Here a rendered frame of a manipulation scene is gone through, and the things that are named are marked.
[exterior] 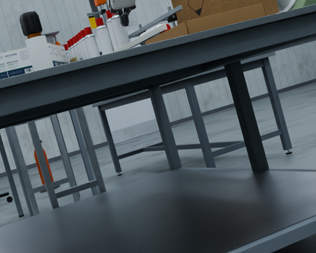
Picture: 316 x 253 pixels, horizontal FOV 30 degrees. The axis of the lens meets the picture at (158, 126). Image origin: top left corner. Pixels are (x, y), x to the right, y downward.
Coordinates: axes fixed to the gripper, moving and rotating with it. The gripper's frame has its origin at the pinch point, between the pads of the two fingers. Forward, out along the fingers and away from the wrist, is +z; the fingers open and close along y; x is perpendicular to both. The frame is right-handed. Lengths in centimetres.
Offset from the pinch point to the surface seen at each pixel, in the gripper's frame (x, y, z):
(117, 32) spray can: -5.7, 1.5, 5.3
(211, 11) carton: 35.2, -18.4, -4.3
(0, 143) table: -275, 15, 140
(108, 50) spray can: -22.4, 0.2, 15.8
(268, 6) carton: 41, -39, -3
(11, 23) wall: -915, -151, 155
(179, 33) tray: 69, 13, -8
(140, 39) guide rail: 21.4, 3.8, 3.3
